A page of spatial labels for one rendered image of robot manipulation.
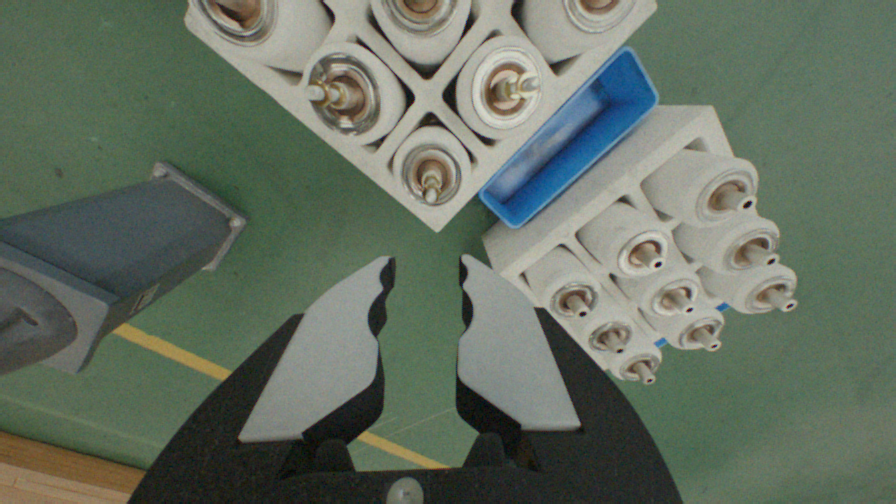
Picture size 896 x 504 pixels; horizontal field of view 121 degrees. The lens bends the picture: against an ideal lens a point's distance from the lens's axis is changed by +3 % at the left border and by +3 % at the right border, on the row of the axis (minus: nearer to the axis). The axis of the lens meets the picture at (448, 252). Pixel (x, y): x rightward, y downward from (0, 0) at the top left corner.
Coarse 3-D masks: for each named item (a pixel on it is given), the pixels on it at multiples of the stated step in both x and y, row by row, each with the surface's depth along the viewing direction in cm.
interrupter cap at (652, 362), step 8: (632, 360) 49; (640, 360) 49; (648, 360) 49; (656, 360) 49; (624, 368) 50; (632, 368) 50; (648, 368) 50; (656, 368) 50; (624, 376) 51; (632, 376) 51
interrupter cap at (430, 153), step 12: (420, 144) 29; (432, 144) 29; (444, 144) 30; (408, 156) 30; (420, 156) 30; (432, 156) 30; (444, 156) 30; (456, 156) 30; (408, 168) 31; (420, 168) 31; (444, 168) 31; (456, 168) 31; (408, 180) 31; (420, 180) 32; (444, 180) 32; (456, 180) 32; (408, 192) 32; (420, 192) 32; (444, 192) 32; (456, 192) 32; (432, 204) 33; (444, 204) 33
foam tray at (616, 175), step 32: (640, 128) 44; (672, 128) 38; (704, 128) 37; (608, 160) 45; (640, 160) 39; (576, 192) 46; (608, 192) 41; (640, 192) 41; (544, 224) 47; (576, 224) 43; (672, 224) 44; (512, 256) 48; (576, 256) 51; (672, 256) 47; (608, 288) 50; (704, 288) 55; (640, 320) 54
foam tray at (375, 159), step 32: (352, 0) 29; (480, 0) 29; (512, 0) 29; (352, 32) 30; (384, 32) 39; (480, 32) 31; (512, 32) 31; (256, 64) 31; (448, 64) 32; (576, 64) 33; (288, 96) 33; (416, 96) 34; (448, 96) 43; (416, 128) 45; (448, 128) 45; (352, 160) 37; (384, 160) 37; (480, 160) 38
